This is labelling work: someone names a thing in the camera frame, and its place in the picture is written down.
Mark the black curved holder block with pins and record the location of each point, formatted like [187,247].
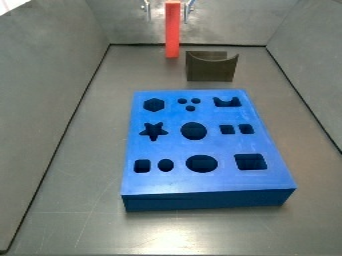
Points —
[209,66]

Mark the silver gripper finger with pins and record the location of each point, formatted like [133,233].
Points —
[188,8]
[145,8]

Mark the blue shape sorting board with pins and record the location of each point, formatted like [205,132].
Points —
[199,153]

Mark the red rectangular block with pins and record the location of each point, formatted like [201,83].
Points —
[172,28]

